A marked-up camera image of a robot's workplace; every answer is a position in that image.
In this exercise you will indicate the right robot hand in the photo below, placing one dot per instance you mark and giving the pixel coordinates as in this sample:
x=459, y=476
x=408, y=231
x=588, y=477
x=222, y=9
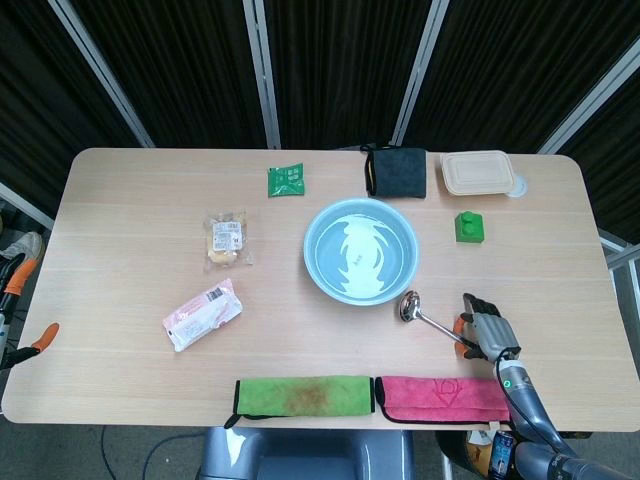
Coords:
x=492, y=332

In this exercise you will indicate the pink microfibre towel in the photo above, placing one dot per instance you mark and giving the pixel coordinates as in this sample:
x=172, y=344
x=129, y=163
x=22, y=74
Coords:
x=440, y=400

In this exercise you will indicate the small white round lid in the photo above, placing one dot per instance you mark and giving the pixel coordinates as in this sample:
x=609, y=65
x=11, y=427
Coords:
x=521, y=187

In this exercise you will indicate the white partition post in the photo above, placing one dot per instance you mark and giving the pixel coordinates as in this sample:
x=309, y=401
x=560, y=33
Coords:
x=590, y=97
x=100, y=70
x=417, y=75
x=262, y=75

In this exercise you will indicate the metal ladle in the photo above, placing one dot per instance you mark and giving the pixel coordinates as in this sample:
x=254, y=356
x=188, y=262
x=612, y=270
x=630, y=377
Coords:
x=409, y=305

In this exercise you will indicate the clear wrapped pastry packet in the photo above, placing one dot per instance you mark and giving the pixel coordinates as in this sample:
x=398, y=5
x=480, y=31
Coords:
x=226, y=242

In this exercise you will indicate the dark grey folded cloth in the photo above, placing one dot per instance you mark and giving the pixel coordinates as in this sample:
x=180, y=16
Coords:
x=400, y=172

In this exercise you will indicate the drink can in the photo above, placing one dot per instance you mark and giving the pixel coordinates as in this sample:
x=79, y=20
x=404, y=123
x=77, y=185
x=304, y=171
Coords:
x=502, y=452

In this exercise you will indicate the green toy building block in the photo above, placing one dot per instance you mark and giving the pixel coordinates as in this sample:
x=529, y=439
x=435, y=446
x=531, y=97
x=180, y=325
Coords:
x=470, y=230

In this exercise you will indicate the beige shoe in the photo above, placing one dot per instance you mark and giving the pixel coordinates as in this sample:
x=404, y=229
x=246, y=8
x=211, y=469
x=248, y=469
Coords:
x=25, y=245

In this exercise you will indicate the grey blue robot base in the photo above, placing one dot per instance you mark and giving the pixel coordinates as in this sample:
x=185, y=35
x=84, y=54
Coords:
x=300, y=455

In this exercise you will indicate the pink white snack packet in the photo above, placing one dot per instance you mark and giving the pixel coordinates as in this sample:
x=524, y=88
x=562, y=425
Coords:
x=202, y=317

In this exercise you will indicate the light blue bowl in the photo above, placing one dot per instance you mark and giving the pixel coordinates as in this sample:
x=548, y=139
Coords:
x=320, y=280

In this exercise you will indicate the beige lidded food container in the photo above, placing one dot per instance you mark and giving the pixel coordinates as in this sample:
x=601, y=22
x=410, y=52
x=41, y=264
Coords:
x=477, y=174

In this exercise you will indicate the green sachet packet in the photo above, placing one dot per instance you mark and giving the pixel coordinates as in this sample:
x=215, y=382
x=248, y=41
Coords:
x=286, y=181

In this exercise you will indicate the green stained microfibre towel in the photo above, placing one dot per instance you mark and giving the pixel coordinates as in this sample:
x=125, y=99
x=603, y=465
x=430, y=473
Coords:
x=300, y=396

